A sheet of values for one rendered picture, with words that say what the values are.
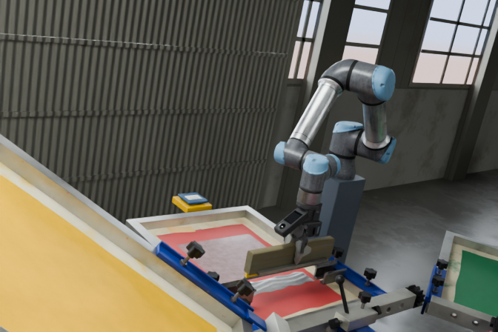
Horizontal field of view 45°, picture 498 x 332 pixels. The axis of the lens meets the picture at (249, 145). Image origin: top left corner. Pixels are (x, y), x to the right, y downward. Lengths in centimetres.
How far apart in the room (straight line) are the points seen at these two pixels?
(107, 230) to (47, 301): 35
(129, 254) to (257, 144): 360
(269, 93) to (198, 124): 71
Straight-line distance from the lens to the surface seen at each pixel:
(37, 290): 109
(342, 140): 253
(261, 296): 203
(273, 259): 194
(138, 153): 426
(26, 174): 137
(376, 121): 233
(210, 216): 248
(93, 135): 403
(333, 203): 254
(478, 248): 293
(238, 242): 236
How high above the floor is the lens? 196
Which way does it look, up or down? 16 degrees down
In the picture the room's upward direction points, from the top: 11 degrees clockwise
